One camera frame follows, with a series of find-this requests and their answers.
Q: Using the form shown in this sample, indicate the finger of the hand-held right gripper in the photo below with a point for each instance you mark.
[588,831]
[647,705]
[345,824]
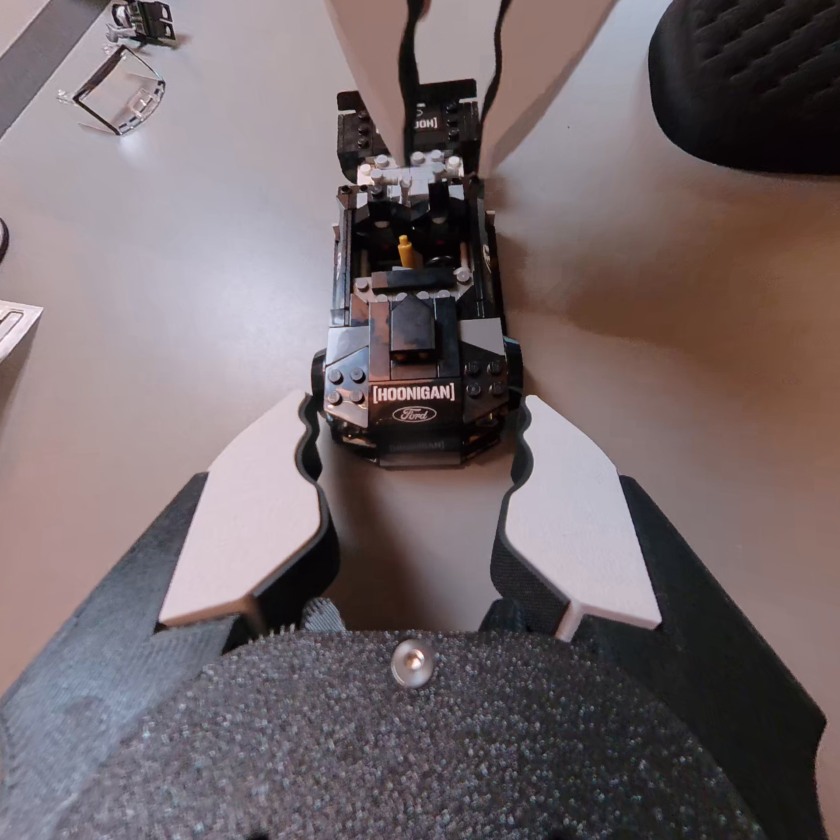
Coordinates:
[374,59]
[545,59]

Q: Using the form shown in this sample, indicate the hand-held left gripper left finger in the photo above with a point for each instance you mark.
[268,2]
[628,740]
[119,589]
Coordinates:
[250,519]

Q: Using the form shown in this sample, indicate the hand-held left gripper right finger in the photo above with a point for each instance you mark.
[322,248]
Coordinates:
[578,525]

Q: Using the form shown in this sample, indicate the black lego car model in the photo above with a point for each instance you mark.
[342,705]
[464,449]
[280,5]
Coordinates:
[420,341]

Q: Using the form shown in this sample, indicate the small black lego piece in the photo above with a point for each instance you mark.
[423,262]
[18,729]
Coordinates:
[142,20]

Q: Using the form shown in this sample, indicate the clear lego windshield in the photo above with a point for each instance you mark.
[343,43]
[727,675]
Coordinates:
[116,92]

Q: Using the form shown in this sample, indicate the black mesh pad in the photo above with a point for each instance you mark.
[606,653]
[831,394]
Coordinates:
[755,79]

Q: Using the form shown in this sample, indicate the white sticker sheet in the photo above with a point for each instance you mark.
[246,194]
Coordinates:
[16,328]

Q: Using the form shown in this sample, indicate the white tray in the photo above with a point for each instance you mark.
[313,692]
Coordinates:
[4,236]

